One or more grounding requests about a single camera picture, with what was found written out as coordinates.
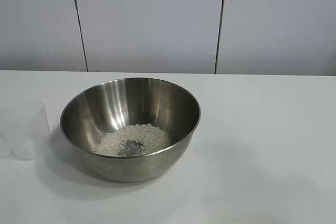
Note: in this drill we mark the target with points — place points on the white rice grains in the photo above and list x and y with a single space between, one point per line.
149 134

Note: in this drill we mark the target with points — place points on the stainless steel mixing bowl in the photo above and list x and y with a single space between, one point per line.
118 103

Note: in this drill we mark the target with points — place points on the clear plastic measuring cup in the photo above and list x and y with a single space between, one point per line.
26 129

